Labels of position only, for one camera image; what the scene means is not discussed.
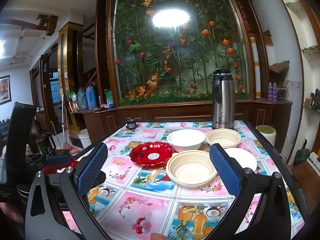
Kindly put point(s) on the stainless steel thermos jug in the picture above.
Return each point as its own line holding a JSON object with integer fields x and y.
{"x": 223, "y": 100}

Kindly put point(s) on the wooden chair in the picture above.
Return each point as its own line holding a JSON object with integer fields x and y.
{"x": 43, "y": 122}

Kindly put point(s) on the beige ribbed plastic bowl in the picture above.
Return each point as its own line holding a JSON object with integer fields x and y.
{"x": 223, "y": 137}
{"x": 191, "y": 171}

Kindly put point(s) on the grey blue thermos flask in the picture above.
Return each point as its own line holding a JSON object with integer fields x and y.
{"x": 81, "y": 99}

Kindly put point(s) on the white plastic bowl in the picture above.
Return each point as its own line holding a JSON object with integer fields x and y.
{"x": 185, "y": 140}

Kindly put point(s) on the green packet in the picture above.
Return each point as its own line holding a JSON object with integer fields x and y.
{"x": 109, "y": 98}

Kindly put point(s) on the fruit printed tablecloth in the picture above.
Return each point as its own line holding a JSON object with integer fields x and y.
{"x": 140, "y": 205}

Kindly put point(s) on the flower display glass panel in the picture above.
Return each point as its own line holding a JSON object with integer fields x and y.
{"x": 175, "y": 55}

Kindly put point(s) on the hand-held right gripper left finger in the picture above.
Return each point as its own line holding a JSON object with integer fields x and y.
{"x": 92, "y": 170}

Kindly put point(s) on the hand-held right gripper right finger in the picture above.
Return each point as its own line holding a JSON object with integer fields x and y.
{"x": 225, "y": 172}

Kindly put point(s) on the framed wall picture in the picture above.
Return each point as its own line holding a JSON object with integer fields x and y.
{"x": 5, "y": 90}

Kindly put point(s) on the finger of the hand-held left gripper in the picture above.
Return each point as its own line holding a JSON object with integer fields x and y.
{"x": 58, "y": 160}

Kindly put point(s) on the purple spray bottle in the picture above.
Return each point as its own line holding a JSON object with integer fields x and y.
{"x": 275, "y": 93}
{"x": 270, "y": 92}

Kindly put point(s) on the white round plate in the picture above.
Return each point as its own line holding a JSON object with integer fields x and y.
{"x": 245, "y": 160}

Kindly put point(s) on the driftwood ornament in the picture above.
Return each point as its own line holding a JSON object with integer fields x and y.
{"x": 278, "y": 66}

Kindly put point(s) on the person's left hand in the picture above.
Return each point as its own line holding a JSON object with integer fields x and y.
{"x": 10, "y": 212}

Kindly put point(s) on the small black table object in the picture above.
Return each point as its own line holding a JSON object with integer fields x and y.
{"x": 131, "y": 124}

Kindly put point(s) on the broom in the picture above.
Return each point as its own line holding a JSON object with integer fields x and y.
{"x": 63, "y": 120}

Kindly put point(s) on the white and yellow roll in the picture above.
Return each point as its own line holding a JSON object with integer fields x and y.
{"x": 255, "y": 67}

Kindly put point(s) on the green dustpan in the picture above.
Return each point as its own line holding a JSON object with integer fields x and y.
{"x": 301, "y": 153}

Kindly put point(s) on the red glass dish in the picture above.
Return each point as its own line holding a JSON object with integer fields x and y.
{"x": 150, "y": 152}

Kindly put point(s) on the white stool with green top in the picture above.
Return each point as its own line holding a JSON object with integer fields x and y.
{"x": 266, "y": 133}

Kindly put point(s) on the white plastic bucket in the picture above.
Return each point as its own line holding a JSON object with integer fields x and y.
{"x": 84, "y": 138}

